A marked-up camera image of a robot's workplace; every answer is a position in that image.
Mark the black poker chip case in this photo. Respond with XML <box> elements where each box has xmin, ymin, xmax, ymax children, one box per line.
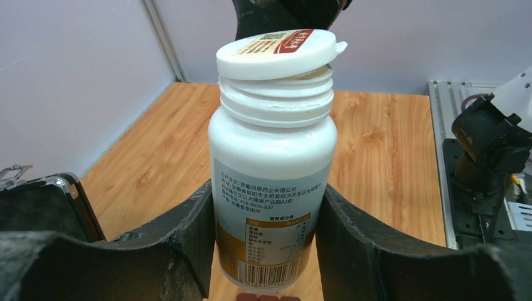
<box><xmin>1</xmin><ymin>165</ymin><xmax>105</xmax><ymax>243</ymax></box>

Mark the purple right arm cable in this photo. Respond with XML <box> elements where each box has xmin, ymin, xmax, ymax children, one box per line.
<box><xmin>460</xmin><ymin>93</ymin><xmax>488</xmax><ymax>113</ymax></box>

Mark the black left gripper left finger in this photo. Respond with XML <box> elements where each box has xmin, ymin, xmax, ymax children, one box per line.
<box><xmin>1</xmin><ymin>181</ymin><xmax>215</xmax><ymax>300</ymax></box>

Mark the amber pill jar white lid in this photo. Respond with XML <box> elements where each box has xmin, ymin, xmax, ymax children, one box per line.
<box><xmin>208</xmin><ymin>29</ymin><xmax>347</xmax><ymax>293</ymax></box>

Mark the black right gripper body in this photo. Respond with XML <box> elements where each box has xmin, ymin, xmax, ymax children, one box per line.
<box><xmin>232</xmin><ymin>0</ymin><xmax>352</xmax><ymax>40</ymax></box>

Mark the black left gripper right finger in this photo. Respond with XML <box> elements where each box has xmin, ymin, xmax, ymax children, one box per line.
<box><xmin>316</xmin><ymin>186</ymin><xmax>531</xmax><ymax>300</ymax></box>

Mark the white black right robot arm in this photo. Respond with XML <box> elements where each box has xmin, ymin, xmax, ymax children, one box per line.
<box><xmin>233</xmin><ymin>1</ymin><xmax>531</xmax><ymax>195</ymax></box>

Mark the brown pill organizer strip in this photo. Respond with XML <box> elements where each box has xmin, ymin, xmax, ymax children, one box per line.
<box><xmin>235</xmin><ymin>293</ymin><xmax>301</xmax><ymax>301</ymax></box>

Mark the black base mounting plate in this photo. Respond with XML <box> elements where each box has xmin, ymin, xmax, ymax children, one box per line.
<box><xmin>442</xmin><ymin>139</ymin><xmax>531</xmax><ymax>250</ymax></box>

